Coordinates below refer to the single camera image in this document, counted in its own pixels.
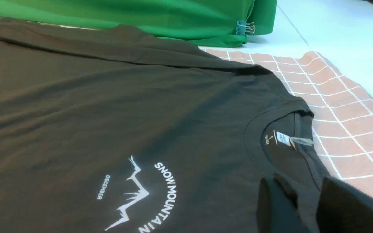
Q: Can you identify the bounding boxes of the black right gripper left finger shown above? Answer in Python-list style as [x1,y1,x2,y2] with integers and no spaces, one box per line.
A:
[256,174,309,233]

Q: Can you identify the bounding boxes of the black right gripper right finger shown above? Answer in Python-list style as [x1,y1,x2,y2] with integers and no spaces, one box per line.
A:
[316,177,373,233]

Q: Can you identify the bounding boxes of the gray long-sleeve top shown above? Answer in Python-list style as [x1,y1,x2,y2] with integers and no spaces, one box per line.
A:
[0,18,329,233]

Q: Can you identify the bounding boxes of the pink checkered tablecloth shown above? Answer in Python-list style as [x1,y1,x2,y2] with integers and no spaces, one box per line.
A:
[201,47,373,197]

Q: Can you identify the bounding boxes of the metal binder clip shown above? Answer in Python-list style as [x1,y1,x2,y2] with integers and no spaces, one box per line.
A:
[235,20,256,36]

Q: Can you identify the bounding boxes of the green backdrop cloth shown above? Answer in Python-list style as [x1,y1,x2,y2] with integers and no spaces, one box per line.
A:
[0,0,277,48]

